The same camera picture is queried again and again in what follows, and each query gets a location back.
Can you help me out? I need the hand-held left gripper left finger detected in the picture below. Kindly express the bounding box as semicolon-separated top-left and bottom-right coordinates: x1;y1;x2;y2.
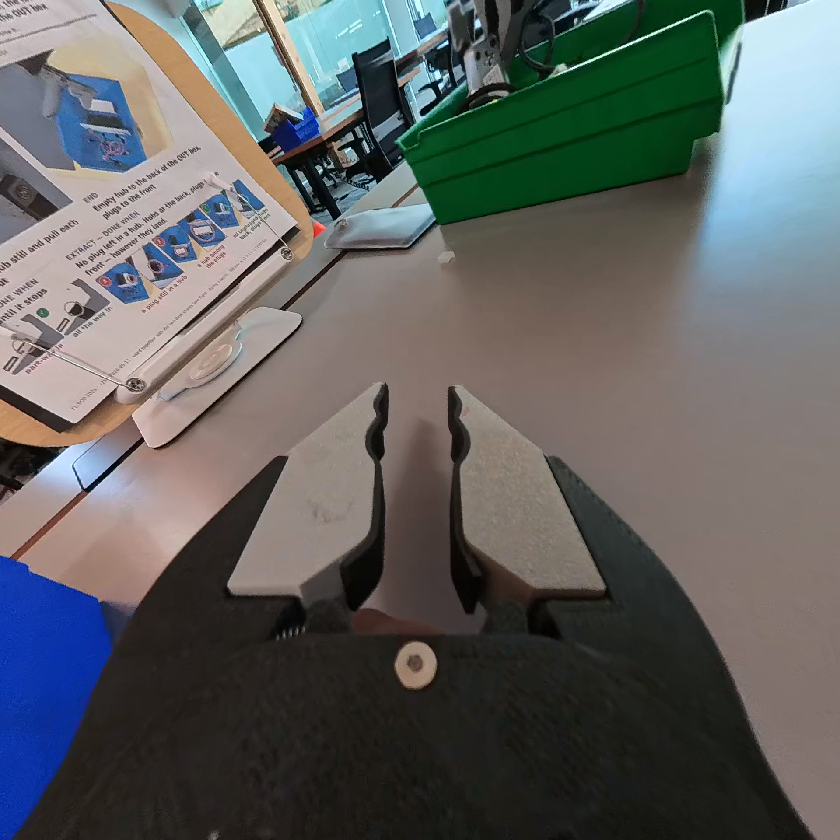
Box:
227;382;389;611

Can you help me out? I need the blue plastic bin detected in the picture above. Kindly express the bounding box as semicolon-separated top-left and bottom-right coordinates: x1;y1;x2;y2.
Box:
0;556;116;840

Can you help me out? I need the small blue bin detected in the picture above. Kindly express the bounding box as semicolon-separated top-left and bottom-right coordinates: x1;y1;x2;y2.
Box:
272;108;321;148

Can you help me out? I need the black office chair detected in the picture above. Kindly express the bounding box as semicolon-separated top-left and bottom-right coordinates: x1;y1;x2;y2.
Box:
351;38;414;185

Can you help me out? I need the green plastic bin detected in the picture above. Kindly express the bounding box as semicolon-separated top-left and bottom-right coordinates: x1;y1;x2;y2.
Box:
395;0;746;225

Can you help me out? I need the wooden document board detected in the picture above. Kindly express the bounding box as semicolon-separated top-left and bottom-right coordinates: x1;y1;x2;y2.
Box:
0;0;315;448

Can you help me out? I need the silver foil pouch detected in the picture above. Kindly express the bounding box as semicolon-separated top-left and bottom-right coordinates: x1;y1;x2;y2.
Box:
325;203;437;252

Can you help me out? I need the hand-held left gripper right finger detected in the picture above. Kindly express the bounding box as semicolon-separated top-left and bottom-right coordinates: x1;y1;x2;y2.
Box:
448;385;606;614

